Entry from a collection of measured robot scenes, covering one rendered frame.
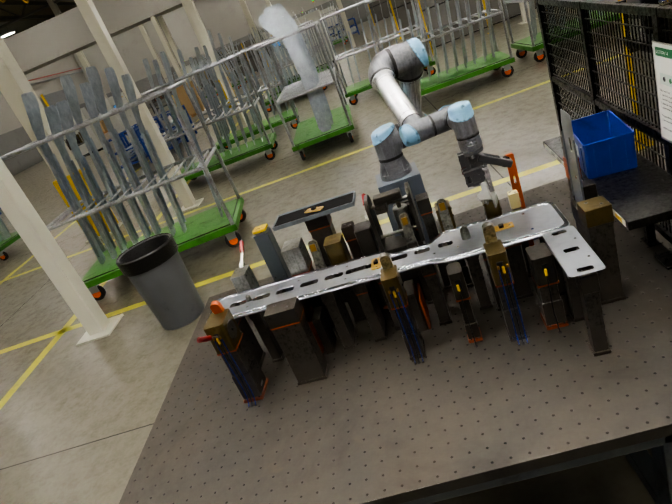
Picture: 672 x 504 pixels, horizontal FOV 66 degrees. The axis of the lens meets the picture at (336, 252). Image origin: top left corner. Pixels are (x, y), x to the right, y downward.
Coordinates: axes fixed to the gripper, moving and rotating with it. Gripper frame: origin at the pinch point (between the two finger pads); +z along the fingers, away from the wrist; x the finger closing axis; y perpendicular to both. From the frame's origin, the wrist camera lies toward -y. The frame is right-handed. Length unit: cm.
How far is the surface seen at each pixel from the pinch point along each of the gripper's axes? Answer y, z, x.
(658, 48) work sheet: -56, -30, 3
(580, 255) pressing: -16.2, 12.0, 31.3
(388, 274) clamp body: 40.8, 5.3, 19.0
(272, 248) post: 93, 2, -30
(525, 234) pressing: -5.6, 11.6, 9.7
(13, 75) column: 542, -174, -570
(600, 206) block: -28.1, 6.5, 16.5
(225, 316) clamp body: 102, 1, 19
